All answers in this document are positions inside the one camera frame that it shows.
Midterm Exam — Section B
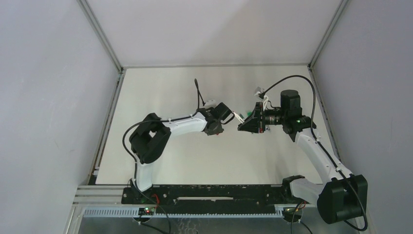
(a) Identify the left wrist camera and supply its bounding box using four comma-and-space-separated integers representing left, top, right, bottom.
203, 99, 217, 109

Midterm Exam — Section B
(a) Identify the white marker red tip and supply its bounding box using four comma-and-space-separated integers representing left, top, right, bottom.
232, 112, 244, 123

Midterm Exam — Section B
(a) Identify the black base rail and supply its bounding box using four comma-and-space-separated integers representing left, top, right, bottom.
121, 184, 301, 215

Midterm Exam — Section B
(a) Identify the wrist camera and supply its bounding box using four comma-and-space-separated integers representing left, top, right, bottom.
203, 99, 217, 109
254, 87, 269, 110

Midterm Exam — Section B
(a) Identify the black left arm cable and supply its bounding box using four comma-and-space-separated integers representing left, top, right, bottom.
122, 78, 207, 234

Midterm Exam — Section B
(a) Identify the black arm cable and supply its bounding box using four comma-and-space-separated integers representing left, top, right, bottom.
261, 75, 369, 232
122, 78, 207, 234

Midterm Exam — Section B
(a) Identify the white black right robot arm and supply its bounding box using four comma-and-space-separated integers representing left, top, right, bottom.
238, 88, 368, 224

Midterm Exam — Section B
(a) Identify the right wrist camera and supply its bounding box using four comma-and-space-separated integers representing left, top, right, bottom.
254, 87, 269, 110

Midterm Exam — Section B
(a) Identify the aluminium frame rail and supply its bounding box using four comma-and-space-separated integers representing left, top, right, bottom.
73, 185, 126, 206

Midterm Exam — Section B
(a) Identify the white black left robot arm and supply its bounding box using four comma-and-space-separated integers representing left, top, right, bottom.
122, 102, 235, 192

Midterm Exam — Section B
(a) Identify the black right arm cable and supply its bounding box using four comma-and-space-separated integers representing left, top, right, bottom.
261, 75, 369, 232

